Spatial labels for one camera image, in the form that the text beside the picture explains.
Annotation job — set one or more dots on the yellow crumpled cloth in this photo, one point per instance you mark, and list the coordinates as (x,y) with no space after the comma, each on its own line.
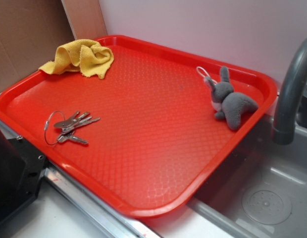
(85,56)

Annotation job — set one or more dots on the grey plastic faucet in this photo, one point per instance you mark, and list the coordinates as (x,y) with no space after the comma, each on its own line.
(291,107)

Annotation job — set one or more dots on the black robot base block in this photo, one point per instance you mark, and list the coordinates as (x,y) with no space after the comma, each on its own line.
(21,170)

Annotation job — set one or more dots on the grey toy sink basin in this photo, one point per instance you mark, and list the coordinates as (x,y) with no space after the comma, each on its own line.
(260,189)

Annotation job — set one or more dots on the grey plush bunny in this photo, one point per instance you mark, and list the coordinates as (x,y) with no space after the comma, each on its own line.
(228,104)

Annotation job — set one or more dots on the silver keys on ring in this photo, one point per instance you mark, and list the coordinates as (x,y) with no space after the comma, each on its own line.
(68,126)

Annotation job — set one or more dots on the brown cardboard panel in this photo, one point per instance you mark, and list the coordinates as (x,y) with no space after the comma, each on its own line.
(30,32)

